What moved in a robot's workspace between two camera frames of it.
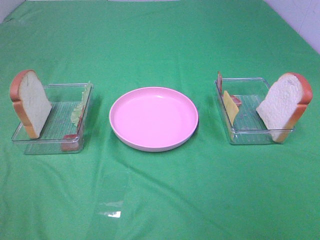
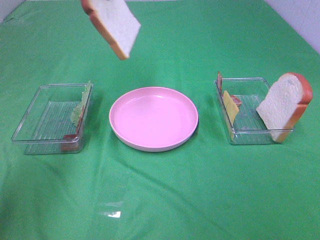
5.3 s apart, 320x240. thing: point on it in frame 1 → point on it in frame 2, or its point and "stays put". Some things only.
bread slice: x=31 y=101 → x=115 y=20
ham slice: x=219 y=83 stays put
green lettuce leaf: x=76 y=113 stays put
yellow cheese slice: x=231 y=106 stays put
